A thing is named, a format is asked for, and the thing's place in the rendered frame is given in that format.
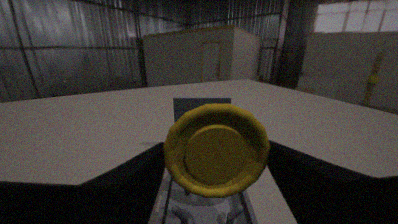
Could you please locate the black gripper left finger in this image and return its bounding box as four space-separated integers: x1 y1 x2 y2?
0 143 165 224

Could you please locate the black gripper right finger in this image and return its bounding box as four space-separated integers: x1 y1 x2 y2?
267 140 398 224

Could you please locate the olive-yellow round plate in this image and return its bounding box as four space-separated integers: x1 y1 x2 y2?
163 103 271 198

